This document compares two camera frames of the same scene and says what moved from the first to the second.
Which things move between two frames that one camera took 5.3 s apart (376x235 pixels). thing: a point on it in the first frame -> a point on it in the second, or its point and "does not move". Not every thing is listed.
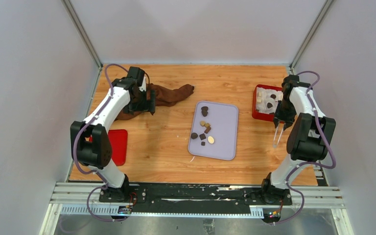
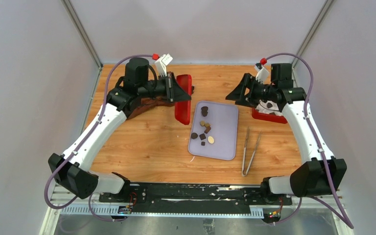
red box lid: (119, 140) -> (182, 108)
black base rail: (195, 196) does not move
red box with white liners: (265, 101) does not move
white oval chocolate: (210, 139) does not move
